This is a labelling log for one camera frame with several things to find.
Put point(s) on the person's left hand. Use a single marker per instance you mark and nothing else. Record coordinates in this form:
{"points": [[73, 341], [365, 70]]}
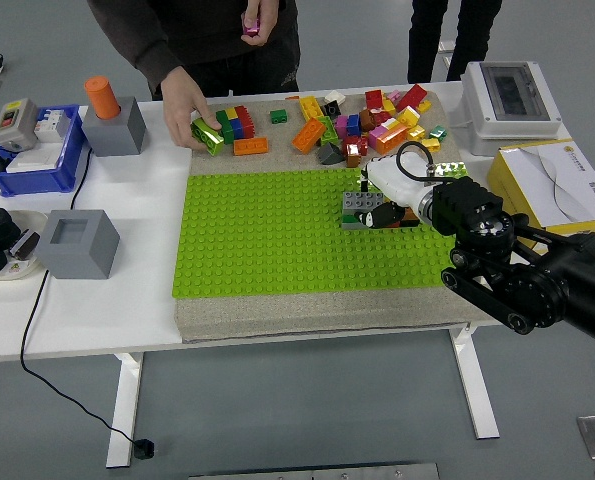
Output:
{"points": [[269, 17]]}

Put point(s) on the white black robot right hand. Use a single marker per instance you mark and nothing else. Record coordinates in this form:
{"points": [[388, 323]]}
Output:
{"points": [[397, 180]]}

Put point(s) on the person's right hand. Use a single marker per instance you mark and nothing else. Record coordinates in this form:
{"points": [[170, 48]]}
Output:
{"points": [[182, 105]]}

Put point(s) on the grey toy brick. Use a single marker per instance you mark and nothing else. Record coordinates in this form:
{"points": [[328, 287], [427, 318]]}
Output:
{"points": [[362, 201]]}

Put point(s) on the lime green long brick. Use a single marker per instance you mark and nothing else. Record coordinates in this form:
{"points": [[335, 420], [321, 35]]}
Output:
{"points": [[208, 137]]}

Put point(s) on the orange six-stud brick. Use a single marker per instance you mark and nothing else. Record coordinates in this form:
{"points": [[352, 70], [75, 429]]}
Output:
{"points": [[251, 146]]}

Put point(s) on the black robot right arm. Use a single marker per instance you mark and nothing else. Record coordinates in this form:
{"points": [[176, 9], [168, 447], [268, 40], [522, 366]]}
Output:
{"points": [[527, 280]]}

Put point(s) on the person's right forearm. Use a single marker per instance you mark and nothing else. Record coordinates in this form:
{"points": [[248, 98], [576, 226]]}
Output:
{"points": [[137, 35]]}

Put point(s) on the brown stacked brick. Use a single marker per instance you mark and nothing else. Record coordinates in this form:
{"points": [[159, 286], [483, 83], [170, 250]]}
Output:
{"points": [[412, 216]]}

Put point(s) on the orange yellow long brick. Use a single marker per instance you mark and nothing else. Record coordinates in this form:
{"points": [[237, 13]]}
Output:
{"points": [[392, 138]]}

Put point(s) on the pink square brick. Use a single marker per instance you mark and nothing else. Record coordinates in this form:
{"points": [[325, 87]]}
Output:
{"points": [[378, 138]]}

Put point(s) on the brown orange brick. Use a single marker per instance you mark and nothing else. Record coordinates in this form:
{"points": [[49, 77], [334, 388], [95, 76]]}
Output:
{"points": [[354, 160]]}

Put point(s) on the yellow four-stud brick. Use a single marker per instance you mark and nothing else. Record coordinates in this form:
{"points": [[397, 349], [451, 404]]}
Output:
{"points": [[430, 145]]}

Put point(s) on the shiny yellow brick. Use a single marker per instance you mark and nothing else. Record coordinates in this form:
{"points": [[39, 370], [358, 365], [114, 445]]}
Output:
{"points": [[416, 132]]}

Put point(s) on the shiny red brick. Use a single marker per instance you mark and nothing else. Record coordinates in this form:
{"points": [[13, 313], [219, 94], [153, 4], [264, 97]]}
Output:
{"points": [[354, 146]]}

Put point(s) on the multicoloured assembled brick block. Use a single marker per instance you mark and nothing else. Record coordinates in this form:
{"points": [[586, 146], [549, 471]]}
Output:
{"points": [[237, 124]]}

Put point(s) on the red and white brick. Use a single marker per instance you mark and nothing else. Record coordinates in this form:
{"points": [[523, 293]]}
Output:
{"points": [[382, 117]]}

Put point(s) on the yellow and white brick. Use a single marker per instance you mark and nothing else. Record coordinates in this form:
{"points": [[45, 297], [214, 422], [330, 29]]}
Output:
{"points": [[408, 116]]}

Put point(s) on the grey low brick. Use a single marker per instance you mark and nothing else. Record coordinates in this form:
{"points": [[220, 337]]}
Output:
{"points": [[349, 226]]}

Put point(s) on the blue brick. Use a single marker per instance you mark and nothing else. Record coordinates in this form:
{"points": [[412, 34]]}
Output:
{"points": [[354, 125]]}

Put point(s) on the dark grey wedge brick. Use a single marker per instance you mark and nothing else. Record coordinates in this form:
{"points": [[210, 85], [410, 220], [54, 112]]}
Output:
{"points": [[329, 154]]}

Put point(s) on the small yellow brick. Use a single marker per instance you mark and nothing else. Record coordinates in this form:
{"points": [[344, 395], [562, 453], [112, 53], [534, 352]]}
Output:
{"points": [[424, 106], [389, 105]]}

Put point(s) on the magenta brick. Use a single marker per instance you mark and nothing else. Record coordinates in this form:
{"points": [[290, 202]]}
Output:
{"points": [[341, 126]]}

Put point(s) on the red square brick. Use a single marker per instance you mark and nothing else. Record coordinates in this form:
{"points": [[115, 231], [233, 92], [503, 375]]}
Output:
{"points": [[374, 99]]}

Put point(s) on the red long brick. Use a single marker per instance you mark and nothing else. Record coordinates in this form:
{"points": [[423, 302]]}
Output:
{"points": [[412, 97]]}

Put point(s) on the lime green narrow brick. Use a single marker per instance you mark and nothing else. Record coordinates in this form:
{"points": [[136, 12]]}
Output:
{"points": [[328, 130]]}

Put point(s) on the small pink brick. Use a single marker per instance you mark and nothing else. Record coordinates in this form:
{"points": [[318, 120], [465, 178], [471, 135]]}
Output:
{"points": [[393, 94]]}

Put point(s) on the black brick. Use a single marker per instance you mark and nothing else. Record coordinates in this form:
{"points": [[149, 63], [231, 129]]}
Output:
{"points": [[332, 110]]}

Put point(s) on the small dark green brick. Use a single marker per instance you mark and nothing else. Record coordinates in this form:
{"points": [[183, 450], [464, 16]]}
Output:
{"points": [[278, 116]]}

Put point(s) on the orange eight-stud brick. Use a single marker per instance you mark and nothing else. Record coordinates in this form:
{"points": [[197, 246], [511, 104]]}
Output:
{"points": [[309, 135]]}

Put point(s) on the green studded baseplate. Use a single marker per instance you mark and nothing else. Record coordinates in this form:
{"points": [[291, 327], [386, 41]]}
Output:
{"points": [[277, 240]]}

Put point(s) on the person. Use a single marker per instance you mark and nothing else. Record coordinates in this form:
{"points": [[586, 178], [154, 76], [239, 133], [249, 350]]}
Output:
{"points": [[217, 50], [427, 40]]}

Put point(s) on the grey cube holder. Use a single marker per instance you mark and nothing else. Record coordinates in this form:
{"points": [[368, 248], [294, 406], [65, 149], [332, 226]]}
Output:
{"points": [[114, 132]]}

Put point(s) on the orange cylinder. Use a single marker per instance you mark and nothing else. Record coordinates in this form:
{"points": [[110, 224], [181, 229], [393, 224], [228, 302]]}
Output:
{"points": [[102, 97]]}

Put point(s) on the white circuit breaker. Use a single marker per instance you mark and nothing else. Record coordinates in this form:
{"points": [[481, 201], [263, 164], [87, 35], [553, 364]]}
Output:
{"points": [[52, 125]]}

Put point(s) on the small metal floor plate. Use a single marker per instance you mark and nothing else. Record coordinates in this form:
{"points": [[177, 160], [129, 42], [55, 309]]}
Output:
{"points": [[448, 46]]}

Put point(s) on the grey-brown mat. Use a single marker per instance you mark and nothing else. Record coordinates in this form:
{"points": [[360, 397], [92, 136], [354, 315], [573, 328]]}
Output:
{"points": [[327, 315]]}

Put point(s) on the yellow and white carton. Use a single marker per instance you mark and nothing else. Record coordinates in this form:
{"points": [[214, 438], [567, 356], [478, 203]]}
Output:
{"points": [[552, 185]]}

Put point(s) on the white flat box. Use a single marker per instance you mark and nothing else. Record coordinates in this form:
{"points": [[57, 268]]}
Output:
{"points": [[34, 159]]}

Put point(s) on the blue plastic bin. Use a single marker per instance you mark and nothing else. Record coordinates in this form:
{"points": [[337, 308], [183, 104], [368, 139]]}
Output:
{"points": [[32, 182]]}

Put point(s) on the grey cube square recess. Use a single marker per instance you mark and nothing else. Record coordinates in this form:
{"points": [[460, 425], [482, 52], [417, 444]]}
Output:
{"points": [[79, 250]]}

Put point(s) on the brown and white block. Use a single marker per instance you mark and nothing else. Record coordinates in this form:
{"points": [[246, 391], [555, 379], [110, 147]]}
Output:
{"points": [[24, 245]]}

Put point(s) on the white table leg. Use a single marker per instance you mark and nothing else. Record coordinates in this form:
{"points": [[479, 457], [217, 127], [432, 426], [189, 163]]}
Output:
{"points": [[124, 410], [474, 385]]}

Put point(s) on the white plate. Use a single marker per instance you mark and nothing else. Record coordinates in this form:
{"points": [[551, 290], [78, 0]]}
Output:
{"points": [[24, 270]]}

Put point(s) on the long metal floor plate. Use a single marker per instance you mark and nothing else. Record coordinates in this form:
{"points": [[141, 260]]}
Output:
{"points": [[317, 471]]}

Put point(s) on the black plug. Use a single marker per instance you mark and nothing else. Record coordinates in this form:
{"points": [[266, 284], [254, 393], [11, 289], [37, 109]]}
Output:
{"points": [[144, 448]]}

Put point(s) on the white electrical enclosure box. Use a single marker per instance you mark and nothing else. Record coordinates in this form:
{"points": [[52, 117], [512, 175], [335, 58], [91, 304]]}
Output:
{"points": [[512, 100]]}

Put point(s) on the grey switch box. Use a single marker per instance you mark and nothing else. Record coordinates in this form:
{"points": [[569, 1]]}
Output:
{"points": [[14, 122]]}

